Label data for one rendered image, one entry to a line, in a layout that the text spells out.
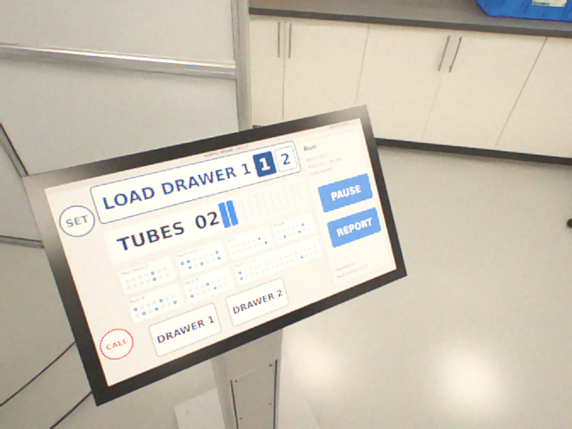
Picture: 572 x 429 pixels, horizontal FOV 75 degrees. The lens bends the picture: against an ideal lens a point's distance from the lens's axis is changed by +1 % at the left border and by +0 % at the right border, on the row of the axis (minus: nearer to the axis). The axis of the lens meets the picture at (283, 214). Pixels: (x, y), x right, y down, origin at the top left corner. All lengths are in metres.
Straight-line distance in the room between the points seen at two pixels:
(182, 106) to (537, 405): 1.74
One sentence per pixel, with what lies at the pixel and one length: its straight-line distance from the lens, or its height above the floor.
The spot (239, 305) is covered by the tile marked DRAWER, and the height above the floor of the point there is 1.01.
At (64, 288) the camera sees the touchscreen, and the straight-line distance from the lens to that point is 0.56.
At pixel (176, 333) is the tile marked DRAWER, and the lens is 0.57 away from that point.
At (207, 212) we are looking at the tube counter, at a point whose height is 1.12.
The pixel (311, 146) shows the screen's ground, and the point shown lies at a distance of 0.61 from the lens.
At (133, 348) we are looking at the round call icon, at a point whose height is 1.01.
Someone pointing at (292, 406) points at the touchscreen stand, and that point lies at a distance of 1.55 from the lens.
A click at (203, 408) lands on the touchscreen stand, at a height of 0.04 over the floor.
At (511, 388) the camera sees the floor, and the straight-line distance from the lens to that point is 1.87.
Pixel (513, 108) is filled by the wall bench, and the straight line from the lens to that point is 2.91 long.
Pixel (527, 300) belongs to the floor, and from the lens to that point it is 2.19.
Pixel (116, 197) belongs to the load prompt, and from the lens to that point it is 0.55.
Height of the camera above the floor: 1.48
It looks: 42 degrees down
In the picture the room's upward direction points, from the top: 2 degrees clockwise
